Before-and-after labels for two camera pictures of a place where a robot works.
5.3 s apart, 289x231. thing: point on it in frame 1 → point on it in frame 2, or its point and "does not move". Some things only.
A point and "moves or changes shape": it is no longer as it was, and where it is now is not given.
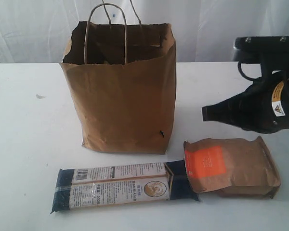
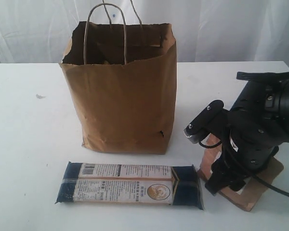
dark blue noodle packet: (88, 186) moves or changes shape
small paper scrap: (40, 96) does not move
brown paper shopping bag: (122, 79) does not move
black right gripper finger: (234, 110) → (215, 183)
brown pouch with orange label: (231, 166) moves or changes shape
